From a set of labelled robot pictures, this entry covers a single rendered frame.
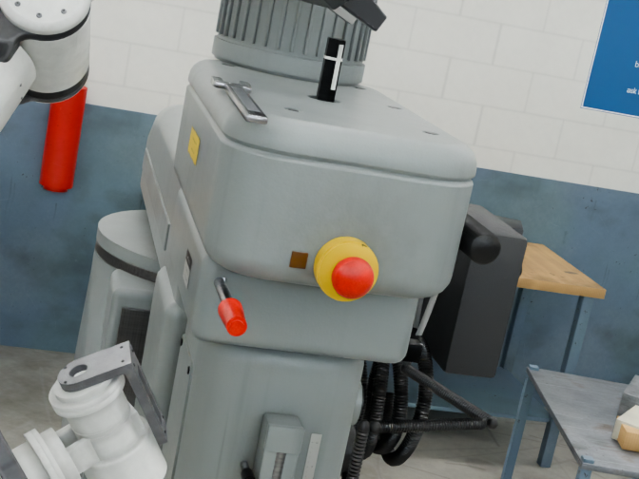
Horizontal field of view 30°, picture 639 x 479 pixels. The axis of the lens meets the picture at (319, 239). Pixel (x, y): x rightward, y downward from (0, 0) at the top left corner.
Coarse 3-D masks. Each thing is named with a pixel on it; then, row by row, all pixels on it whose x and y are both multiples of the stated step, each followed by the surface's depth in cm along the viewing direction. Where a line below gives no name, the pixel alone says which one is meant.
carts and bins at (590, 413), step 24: (528, 384) 409; (552, 384) 397; (576, 384) 402; (600, 384) 407; (624, 384) 412; (528, 408) 411; (552, 408) 374; (576, 408) 378; (600, 408) 383; (624, 408) 374; (576, 432) 356; (600, 432) 360; (624, 432) 350; (576, 456) 339; (600, 456) 341; (624, 456) 344
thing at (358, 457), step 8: (360, 424) 124; (368, 424) 124; (360, 432) 124; (360, 440) 124; (360, 448) 124; (352, 456) 125; (360, 456) 124; (352, 464) 125; (360, 464) 125; (352, 472) 125
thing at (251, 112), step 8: (216, 80) 124; (224, 88) 122; (232, 88) 119; (240, 88) 120; (248, 88) 124; (232, 96) 115; (240, 96) 114; (248, 96) 116; (240, 104) 109; (248, 104) 110; (256, 104) 111; (240, 112) 108; (248, 112) 105; (256, 112) 106; (248, 120) 104; (256, 120) 104; (264, 120) 104
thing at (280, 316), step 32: (192, 224) 135; (192, 256) 130; (192, 288) 127; (256, 288) 124; (288, 288) 124; (320, 288) 125; (192, 320) 124; (256, 320) 125; (288, 320) 125; (320, 320) 126; (352, 320) 127; (384, 320) 127; (320, 352) 127; (352, 352) 128; (384, 352) 128
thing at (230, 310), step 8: (216, 280) 122; (224, 280) 122; (216, 288) 120; (224, 288) 119; (224, 296) 117; (224, 304) 113; (232, 304) 112; (240, 304) 113; (224, 312) 112; (232, 312) 111; (240, 312) 111; (224, 320) 110; (232, 320) 110; (240, 320) 110; (232, 328) 109; (240, 328) 110
